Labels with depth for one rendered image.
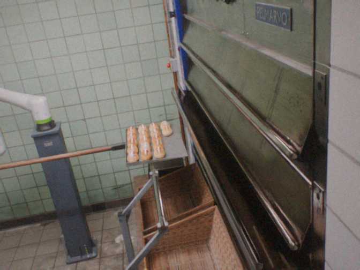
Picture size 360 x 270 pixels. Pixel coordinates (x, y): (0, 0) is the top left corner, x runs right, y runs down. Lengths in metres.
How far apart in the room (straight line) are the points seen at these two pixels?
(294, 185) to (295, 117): 0.22
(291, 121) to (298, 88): 0.08
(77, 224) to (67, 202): 0.22
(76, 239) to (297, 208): 2.58
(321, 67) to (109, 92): 2.89
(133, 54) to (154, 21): 0.34
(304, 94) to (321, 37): 0.18
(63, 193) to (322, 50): 2.66
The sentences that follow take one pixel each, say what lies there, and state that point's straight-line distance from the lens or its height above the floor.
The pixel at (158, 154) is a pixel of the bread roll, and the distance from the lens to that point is 2.15.
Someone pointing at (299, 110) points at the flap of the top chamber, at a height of 1.80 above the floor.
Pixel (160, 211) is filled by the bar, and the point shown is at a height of 1.17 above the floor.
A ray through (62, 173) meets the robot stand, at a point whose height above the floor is 0.83.
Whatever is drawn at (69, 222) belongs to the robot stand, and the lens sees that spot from 3.31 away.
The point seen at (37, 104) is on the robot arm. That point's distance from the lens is 2.93.
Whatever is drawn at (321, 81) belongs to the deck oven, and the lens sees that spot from 0.79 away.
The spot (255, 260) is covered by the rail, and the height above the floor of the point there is 1.44.
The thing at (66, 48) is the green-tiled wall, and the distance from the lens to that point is 3.49.
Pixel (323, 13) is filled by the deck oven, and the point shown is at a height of 2.03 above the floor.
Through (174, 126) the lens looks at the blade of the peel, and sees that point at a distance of 2.60.
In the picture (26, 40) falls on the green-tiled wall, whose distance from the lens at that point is 3.54.
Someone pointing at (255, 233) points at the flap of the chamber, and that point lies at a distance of 1.15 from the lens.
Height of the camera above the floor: 2.12
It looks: 23 degrees down
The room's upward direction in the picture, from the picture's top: 8 degrees counter-clockwise
